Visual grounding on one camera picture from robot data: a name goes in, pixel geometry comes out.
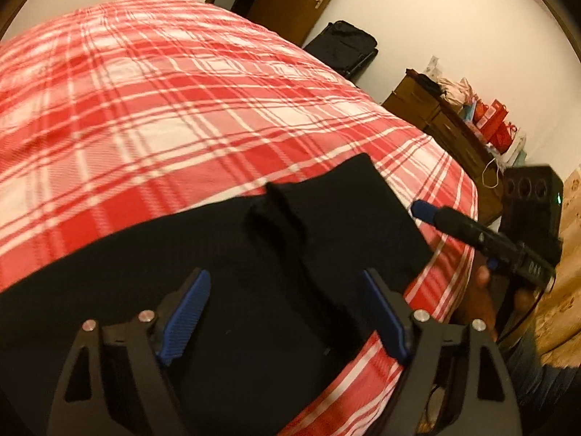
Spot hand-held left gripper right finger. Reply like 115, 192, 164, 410
362, 268, 523, 436

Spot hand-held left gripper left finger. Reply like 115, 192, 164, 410
45, 269, 212, 436

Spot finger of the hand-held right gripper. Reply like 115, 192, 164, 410
410, 200, 523, 259

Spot black pants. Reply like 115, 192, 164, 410
0, 152, 434, 436

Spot person's right hand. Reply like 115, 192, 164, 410
456, 263, 500, 339

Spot red gift bag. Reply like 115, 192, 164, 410
489, 120, 519, 155
472, 99, 507, 141

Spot brown wooden cabinet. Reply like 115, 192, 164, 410
382, 69, 507, 223

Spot white plastic bag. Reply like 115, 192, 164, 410
427, 57, 475, 105

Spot black suitcase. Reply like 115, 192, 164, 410
303, 20, 379, 80

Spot bed with red plaid sheet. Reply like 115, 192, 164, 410
0, 0, 479, 436

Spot brown wooden door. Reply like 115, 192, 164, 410
247, 0, 359, 48

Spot white cable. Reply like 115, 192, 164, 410
481, 157, 502, 189

